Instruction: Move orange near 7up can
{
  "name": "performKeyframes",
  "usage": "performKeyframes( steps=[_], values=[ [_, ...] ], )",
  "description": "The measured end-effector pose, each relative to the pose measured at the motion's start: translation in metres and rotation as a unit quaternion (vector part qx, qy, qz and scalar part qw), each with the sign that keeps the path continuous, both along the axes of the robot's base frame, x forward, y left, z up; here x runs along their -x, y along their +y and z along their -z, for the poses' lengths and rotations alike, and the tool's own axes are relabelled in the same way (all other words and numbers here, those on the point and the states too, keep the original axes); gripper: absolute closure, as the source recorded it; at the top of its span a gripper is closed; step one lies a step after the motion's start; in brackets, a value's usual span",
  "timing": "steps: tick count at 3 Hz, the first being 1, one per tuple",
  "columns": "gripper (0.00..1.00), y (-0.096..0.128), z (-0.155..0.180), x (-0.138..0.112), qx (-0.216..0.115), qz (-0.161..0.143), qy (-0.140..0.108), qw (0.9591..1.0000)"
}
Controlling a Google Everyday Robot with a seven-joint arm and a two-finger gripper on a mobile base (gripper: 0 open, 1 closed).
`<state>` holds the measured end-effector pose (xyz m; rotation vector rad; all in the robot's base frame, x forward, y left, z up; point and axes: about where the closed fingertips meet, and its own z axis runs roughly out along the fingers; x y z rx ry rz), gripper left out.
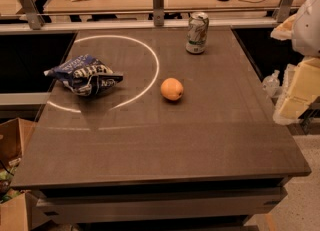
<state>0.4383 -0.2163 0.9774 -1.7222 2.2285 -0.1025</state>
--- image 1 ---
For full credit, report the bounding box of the middle metal bracket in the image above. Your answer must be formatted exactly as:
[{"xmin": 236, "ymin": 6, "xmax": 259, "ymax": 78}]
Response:
[{"xmin": 153, "ymin": 0, "xmax": 164, "ymax": 26}]

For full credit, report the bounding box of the blue chip bag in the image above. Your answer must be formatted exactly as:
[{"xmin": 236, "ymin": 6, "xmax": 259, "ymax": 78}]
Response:
[{"xmin": 44, "ymin": 54, "xmax": 123, "ymax": 97}]

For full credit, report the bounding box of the green white 7up can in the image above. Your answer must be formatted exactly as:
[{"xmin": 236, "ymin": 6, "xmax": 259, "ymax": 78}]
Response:
[{"xmin": 186, "ymin": 12, "xmax": 209, "ymax": 54}]

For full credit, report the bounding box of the left metal bracket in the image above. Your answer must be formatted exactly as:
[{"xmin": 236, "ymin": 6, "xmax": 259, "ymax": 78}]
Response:
[{"xmin": 19, "ymin": 0, "xmax": 44, "ymax": 30}]

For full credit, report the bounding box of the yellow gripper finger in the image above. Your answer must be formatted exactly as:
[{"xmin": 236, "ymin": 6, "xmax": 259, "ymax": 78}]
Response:
[
  {"xmin": 271, "ymin": 14, "xmax": 296, "ymax": 41},
  {"xmin": 273, "ymin": 57, "xmax": 320, "ymax": 125}
]

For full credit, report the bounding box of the clear bottle left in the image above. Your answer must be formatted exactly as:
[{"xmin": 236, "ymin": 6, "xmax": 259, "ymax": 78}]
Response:
[{"xmin": 262, "ymin": 70, "xmax": 280, "ymax": 97}]

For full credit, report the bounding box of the orange fruit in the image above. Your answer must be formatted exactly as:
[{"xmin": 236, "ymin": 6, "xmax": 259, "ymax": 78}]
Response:
[{"xmin": 160, "ymin": 78, "xmax": 184, "ymax": 101}]

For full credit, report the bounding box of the grey drawer front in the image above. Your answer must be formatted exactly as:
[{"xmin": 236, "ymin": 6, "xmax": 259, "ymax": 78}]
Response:
[{"xmin": 37, "ymin": 187, "xmax": 287, "ymax": 224}]

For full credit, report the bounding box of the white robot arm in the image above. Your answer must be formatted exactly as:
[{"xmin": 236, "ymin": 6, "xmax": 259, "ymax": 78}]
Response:
[{"xmin": 271, "ymin": 0, "xmax": 320, "ymax": 125}]

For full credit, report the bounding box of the cardboard box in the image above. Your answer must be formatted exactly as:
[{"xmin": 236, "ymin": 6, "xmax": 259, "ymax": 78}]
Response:
[{"xmin": 0, "ymin": 118, "xmax": 34, "ymax": 231}]

